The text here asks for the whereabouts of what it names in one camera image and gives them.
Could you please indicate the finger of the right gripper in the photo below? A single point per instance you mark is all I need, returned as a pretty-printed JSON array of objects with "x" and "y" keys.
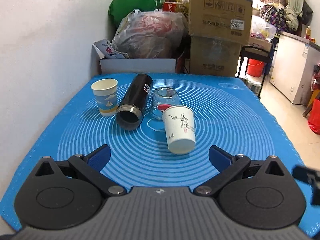
[{"x": 311, "y": 177}]

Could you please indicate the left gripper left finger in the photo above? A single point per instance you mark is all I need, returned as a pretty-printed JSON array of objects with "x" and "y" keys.
[{"x": 64, "y": 194}]

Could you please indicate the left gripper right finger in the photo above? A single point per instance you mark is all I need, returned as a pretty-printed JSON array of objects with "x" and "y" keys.
[{"x": 259, "y": 194}]

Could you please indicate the white paper cup with calligraphy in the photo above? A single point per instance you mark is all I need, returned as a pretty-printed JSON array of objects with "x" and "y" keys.
[{"x": 179, "y": 129}]

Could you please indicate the blue sailboat paper cup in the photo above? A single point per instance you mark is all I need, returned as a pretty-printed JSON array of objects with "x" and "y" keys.
[{"x": 105, "y": 92}]

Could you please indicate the clear glass cup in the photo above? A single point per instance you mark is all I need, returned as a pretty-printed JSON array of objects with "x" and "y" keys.
[{"x": 162, "y": 99}]

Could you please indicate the red bag on floor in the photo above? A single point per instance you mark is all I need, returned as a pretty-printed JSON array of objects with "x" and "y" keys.
[{"x": 314, "y": 118}]

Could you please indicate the blue silicone baking mat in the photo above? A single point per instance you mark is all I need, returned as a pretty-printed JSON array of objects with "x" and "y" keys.
[{"x": 160, "y": 203}]

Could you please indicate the black thermos bottle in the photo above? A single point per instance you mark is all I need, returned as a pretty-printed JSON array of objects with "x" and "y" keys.
[{"x": 131, "y": 110}]

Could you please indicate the white chest freezer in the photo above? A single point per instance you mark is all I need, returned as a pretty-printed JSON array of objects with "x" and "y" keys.
[{"x": 293, "y": 67}]

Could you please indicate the red plastic bucket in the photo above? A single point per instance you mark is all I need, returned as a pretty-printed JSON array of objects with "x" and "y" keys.
[{"x": 255, "y": 68}]

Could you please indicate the black metal stool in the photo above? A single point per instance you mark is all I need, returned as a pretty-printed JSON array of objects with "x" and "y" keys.
[{"x": 251, "y": 52}]

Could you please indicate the white open box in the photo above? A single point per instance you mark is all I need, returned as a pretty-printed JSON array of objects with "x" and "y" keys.
[{"x": 113, "y": 61}]

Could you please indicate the lower cardboard box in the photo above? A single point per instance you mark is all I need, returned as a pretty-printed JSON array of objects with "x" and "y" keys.
[{"x": 209, "y": 56}]

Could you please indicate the cardboard box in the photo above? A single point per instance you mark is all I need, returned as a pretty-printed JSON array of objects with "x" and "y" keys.
[
  {"x": 224, "y": 19},
  {"x": 209, "y": 56}
]

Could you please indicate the floral patterned bags pile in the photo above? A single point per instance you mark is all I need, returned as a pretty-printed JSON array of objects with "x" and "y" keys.
[{"x": 279, "y": 14}]

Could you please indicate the clear bag with red contents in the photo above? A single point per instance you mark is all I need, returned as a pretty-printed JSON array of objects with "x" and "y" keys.
[{"x": 150, "y": 34}]

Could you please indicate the upper cardboard box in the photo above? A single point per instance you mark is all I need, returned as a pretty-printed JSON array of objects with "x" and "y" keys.
[{"x": 224, "y": 19}]

